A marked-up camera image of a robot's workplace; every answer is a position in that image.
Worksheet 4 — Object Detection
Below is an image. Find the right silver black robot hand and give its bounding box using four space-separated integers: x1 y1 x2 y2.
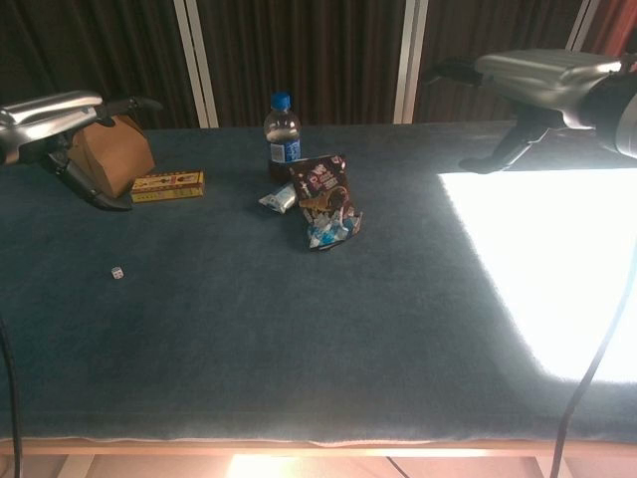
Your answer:
428 50 629 174

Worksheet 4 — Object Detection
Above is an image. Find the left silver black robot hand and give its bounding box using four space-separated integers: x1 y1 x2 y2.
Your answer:
0 90 164 213

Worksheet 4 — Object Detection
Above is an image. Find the brown cardboard box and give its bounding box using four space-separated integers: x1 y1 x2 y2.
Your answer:
68 115 156 197

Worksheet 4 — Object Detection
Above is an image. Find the yellow red rectangular box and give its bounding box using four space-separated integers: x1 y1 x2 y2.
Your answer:
129 169 206 205

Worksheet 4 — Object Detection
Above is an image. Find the dark brown curtain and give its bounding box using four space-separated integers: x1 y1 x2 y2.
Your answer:
0 0 637 131

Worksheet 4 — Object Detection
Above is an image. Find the blue capped plastic bottle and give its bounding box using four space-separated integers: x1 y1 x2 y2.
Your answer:
263 92 305 164

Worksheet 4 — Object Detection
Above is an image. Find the small white blue packet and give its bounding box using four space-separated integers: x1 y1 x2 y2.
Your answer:
258 181 299 216

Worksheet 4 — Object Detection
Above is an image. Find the dark brown snack bag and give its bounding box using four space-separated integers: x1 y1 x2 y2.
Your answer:
289 153 364 253

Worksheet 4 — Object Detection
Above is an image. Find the blue fleece table cloth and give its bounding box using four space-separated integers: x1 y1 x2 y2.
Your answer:
0 119 637 446

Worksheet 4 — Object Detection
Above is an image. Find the white vertical frame post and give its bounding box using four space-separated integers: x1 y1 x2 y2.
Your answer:
565 0 605 54
172 0 221 128
392 0 429 124

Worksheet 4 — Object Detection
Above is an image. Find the black cable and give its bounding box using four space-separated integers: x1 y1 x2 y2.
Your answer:
548 278 637 478
0 316 23 478

